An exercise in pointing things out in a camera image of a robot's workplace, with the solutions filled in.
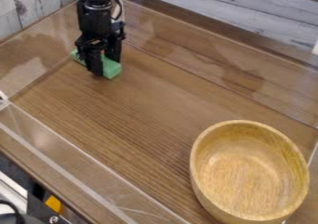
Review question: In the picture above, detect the yellow label sticker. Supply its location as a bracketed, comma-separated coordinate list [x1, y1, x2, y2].
[44, 195, 61, 214]

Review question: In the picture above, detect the black cable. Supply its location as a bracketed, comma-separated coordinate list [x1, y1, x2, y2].
[0, 199, 23, 224]

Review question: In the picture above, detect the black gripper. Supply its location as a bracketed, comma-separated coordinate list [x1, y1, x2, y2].
[75, 0, 125, 76]

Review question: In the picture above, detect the green rectangular block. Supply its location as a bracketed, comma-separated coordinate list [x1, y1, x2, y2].
[71, 49, 121, 80]

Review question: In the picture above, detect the black device with screw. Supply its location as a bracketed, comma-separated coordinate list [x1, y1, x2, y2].
[44, 215, 72, 224]

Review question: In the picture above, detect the clear acrylic tray wall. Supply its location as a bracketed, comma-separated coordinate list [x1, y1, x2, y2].
[0, 92, 188, 224]

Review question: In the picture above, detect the brown wooden bowl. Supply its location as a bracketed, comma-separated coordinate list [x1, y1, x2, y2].
[188, 120, 308, 224]

